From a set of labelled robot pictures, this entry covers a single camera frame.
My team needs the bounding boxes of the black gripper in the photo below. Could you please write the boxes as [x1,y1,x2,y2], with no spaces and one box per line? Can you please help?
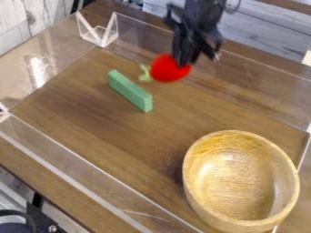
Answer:
[164,0,226,66]

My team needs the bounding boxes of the black clamp with screw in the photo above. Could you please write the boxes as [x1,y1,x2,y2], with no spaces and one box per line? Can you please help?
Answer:
[0,202,67,233]

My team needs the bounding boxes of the red plush strawberry toy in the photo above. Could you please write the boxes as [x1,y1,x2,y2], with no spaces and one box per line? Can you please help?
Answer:
[138,54,192,83]

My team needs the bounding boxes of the green rectangular block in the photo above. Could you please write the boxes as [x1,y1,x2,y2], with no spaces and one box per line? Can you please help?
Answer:
[108,70,153,113]

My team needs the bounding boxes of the clear acrylic corner bracket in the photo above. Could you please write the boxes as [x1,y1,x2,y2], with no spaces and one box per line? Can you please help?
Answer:
[74,12,118,47]

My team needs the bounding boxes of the wooden bowl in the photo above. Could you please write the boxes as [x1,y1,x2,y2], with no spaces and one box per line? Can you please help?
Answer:
[182,130,300,233]

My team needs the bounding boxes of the clear acrylic tray walls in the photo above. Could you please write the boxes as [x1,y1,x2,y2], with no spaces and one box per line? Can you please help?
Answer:
[0,13,311,233]

